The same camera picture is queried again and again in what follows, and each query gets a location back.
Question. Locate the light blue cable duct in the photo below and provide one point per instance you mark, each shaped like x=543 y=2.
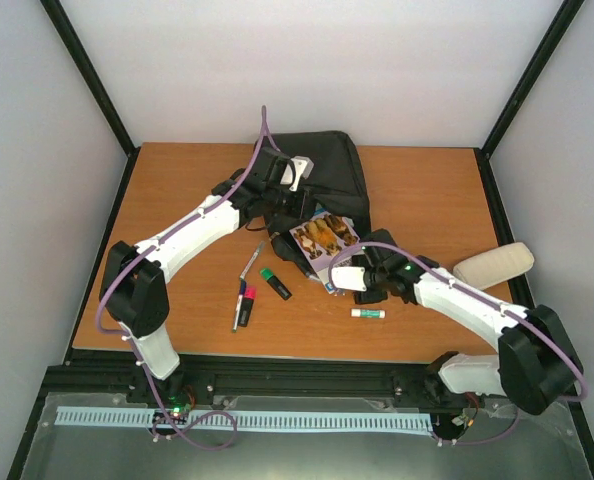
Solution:
x=248 y=421

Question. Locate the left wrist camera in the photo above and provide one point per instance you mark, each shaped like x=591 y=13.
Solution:
x=278 y=170

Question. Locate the black aluminium frame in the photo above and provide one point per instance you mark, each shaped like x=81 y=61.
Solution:
x=96 y=372

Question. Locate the silver pen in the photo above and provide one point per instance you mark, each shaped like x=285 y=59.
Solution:
x=252 y=259

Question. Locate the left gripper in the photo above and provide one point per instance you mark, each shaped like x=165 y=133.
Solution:
x=301 y=209

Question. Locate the black student bag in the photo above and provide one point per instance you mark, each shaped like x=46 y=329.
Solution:
x=338 y=199

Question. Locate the white glue stick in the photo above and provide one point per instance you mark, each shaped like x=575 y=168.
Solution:
x=368 y=313

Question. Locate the pink highlighter marker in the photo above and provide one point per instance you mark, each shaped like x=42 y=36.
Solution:
x=246 y=306

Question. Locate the green highlighter marker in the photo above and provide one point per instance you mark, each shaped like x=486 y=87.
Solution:
x=275 y=283

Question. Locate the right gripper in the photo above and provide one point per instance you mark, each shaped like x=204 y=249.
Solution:
x=370 y=298

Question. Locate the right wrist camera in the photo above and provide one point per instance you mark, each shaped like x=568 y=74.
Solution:
x=348 y=278

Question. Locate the cream pencil case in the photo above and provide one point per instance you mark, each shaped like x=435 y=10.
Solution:
x=495 y=266

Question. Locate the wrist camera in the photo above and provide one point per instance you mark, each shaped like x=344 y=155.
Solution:
x=278 y=170
x=348 y=278

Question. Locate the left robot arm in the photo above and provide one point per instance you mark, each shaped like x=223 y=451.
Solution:
x=134 y=286

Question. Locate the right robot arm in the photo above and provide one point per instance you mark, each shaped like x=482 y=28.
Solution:
x=533 y=364

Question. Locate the dog picture book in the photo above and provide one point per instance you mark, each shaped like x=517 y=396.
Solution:
x=321 y=238

